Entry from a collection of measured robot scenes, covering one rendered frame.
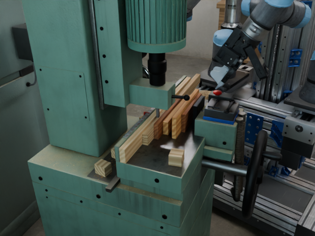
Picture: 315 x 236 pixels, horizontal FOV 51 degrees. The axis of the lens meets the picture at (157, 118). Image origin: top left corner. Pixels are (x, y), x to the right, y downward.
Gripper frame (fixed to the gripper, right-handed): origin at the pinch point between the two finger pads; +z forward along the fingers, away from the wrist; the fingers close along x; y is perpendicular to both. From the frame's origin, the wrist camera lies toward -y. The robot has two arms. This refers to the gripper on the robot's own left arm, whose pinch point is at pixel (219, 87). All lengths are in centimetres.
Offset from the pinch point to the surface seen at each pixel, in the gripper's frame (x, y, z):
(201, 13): -324, 66, 90
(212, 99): 2.0, -0.6, 4.3
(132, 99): 15.3, 20.6, 14.6
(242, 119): 6.6, -11.8, 1.1
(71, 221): 34, 14, 62
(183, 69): -276, 42, 145
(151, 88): 15.1, 17.1, 6.5
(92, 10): 19.2, 43.0, -5.7
